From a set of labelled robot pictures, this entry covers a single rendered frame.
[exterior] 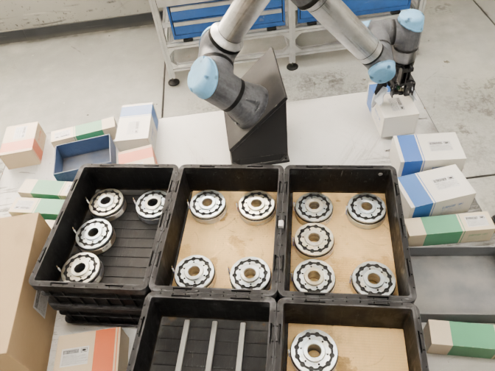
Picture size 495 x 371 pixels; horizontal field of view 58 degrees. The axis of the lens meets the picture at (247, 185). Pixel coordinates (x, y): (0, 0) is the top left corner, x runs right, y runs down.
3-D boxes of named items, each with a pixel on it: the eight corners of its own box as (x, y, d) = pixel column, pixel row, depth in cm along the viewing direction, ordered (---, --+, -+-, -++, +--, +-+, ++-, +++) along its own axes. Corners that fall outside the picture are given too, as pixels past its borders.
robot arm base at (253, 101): (238, 102, 156) (216, 89, 151) (268, 79, 147) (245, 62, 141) (237, 136, 148) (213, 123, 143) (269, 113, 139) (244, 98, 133)
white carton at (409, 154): (395, 180, 147) (401, 162, 140) (388, 154, 155) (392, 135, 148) (459, 177, 146) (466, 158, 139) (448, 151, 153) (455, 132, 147)
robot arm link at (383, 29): (360, 40, 130) (399, 37, 129) (356, 15, 136) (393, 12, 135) (357, 60, 137) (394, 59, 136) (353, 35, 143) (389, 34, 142)
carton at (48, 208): (90, 211, 150) (83, 200, 146) (83, 226, 146) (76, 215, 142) (24, 207, 154) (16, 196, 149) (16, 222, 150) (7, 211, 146)
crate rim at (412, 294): (284, 170, 127) (284, 164, 125) (394, 171, 123) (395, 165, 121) (278, 301, 101) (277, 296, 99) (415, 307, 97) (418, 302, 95)
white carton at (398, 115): (365, 101, 171) (368, 82, 164) (397, 98, 171) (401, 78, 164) (380, 137, 158) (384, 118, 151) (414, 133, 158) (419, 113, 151)
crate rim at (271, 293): (181, 169, 131) (180, 163, 129) (284, 170, 127) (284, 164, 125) (149, 295, 105) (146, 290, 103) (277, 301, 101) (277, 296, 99)
